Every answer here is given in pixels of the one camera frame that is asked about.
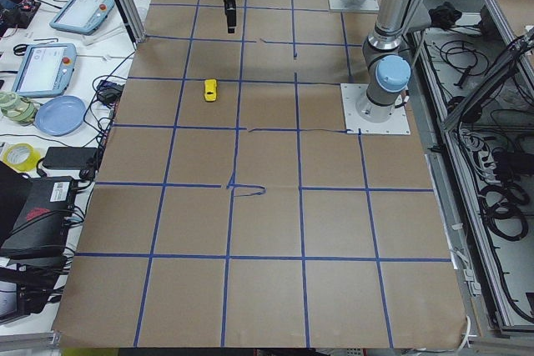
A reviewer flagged yellow toy beetle car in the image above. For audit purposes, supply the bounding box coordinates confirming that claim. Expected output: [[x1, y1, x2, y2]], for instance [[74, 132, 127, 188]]
[[204, 78, 218, 103]]

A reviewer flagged far blue teach pendant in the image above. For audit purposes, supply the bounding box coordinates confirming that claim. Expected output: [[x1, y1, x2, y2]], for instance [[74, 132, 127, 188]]
[[49, 0, 115, 35]]

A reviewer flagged blue teach pendant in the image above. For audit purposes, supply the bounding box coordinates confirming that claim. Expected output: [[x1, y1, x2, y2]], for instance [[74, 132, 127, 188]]
[[49, 0, 115, 35], [12, 43, 78, 98]]

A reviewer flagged light blue plate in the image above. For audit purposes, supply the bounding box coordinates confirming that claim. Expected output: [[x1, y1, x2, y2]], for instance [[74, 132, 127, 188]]
[[34, 95, 86, 136]]

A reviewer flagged near blue teach pendant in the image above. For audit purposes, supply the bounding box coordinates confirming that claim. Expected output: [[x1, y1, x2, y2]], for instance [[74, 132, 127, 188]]
[[12, 43, 78, 98]]

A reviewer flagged black power adapter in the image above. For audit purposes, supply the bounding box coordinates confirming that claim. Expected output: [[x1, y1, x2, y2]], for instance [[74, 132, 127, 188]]
[[42, 147, 97, 170]]

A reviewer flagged green tape rolls stack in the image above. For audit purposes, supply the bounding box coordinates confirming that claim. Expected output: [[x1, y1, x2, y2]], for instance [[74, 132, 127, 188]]
[[1, 92, 39, 126]]

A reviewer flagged yellow tape roll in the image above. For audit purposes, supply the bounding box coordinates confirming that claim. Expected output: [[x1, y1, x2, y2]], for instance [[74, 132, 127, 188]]
[[3, 143, 41, 173]]

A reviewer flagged black computer box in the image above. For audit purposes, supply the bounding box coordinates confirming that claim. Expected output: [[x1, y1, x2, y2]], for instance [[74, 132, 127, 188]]
[[1, 173, 75, 260]]

